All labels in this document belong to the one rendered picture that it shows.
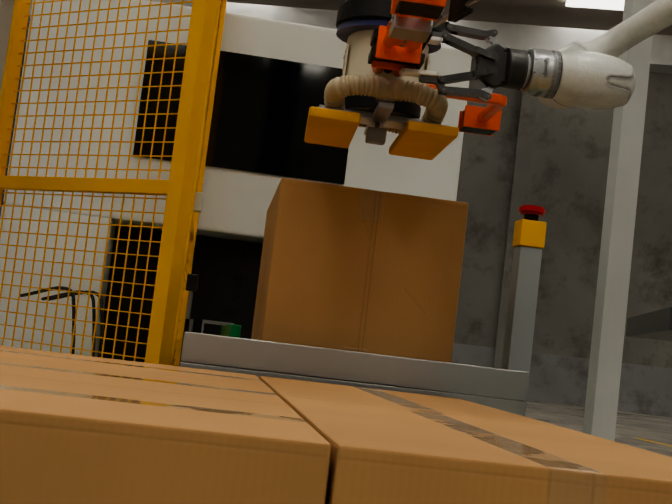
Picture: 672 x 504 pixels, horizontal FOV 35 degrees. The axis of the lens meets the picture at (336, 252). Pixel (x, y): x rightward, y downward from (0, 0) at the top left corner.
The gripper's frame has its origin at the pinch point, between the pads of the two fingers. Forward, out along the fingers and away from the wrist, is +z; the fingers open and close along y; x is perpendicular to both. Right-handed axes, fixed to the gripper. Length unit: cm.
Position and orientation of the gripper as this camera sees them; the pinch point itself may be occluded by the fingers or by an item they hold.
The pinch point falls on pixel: (418, 55)
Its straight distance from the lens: 200.0
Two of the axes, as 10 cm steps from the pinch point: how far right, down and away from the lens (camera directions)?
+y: -1.1, 9.9, -0.9
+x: -1.3, 0.7, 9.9
